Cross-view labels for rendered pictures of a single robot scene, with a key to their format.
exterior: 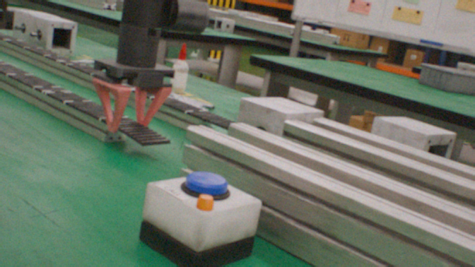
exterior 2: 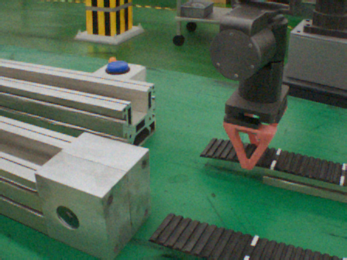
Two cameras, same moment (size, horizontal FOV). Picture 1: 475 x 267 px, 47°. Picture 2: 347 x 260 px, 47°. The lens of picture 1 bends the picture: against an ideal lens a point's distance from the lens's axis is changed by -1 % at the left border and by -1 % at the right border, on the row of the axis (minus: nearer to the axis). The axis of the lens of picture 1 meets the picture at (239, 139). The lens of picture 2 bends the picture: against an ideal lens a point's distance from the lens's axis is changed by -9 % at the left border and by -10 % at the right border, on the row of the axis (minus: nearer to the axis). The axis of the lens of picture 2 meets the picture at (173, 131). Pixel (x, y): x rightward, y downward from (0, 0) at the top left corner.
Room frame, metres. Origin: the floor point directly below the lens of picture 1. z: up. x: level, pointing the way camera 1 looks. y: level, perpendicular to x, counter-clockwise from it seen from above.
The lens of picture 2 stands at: (1.24, -0.07, 1.13)
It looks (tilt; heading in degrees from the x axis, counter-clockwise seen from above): 29 degrees down; 165
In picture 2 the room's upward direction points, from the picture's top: straight up
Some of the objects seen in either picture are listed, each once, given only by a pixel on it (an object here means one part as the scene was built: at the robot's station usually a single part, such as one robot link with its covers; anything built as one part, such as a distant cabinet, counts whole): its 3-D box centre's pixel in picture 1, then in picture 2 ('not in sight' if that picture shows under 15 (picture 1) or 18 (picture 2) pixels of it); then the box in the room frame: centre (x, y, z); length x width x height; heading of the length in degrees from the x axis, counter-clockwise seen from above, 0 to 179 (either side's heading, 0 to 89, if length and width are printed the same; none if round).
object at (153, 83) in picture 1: (138, 99); (253, 134); (0.79, 0.16, 0.85); 0.07 x 0.07 x 0.09; 50
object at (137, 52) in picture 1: (137, 51); (260, 80); (0.78, 0.17, 0.92); 0.10 x 0.07 x 0.07; 140
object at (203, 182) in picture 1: (206, 186); (117, 68); (0.49, 0.02, 0.84); 0.04 x 0.04 x 0.02
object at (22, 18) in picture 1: (32, 28); not in sight; (1.62, 0.67, 0.83); 0.11 x 0.10 x 0.10; 143
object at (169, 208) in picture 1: (206, 217); (115, 86); (0.50, 0.02, 0.81); 0.10 x 0.08 x 0.06; 140
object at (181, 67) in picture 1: (180, 68); not in sight; (1.28, 0.17, 0.84); 0.04 x 0.04 x 0.12
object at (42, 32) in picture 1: (48, 35); not in sight; (1.54, 0.58, 0.83); 0.11 x 0.10 x 0.10; 141
